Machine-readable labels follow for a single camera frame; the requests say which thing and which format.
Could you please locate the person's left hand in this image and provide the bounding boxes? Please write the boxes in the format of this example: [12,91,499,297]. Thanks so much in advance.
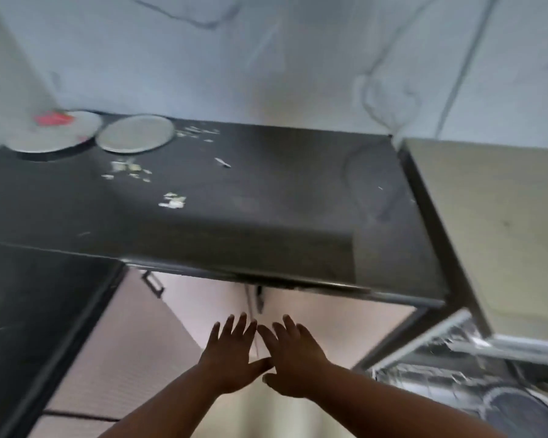
[197,312,275,397]

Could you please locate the person's right hand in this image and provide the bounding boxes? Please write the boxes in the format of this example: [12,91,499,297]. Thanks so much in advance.
[257,314,332,400]

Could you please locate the garlic peel scraps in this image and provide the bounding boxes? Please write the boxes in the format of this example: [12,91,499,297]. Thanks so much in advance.
[100,125,234,210]

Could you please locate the grey speckled steel plate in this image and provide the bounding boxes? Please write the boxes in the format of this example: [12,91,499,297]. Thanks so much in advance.
[483,387,548,438]

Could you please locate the plain beige small plate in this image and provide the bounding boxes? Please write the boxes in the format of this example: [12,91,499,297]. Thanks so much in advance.
[96,114,176,155]

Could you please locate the silver dishwasher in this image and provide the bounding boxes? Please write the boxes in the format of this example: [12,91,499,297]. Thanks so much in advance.
[354,137,548,438]

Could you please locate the white pink flower plate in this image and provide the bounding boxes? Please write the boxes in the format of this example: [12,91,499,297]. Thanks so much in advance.
[9,109,102,155]

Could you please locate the person's right forearm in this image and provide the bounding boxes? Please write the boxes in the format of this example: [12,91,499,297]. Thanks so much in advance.
[310,362,508,438]

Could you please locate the person's left forearm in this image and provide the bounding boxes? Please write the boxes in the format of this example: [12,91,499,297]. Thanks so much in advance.
[98,364,229,438]

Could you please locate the black countertop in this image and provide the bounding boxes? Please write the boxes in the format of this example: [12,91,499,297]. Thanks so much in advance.
[0,111,451,438]

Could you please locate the pink base cabinet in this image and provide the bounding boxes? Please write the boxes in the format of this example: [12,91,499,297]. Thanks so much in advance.
[27,268,416,438]

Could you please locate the grey power cable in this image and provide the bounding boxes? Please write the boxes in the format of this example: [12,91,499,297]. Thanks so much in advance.
[434,0,501,140]

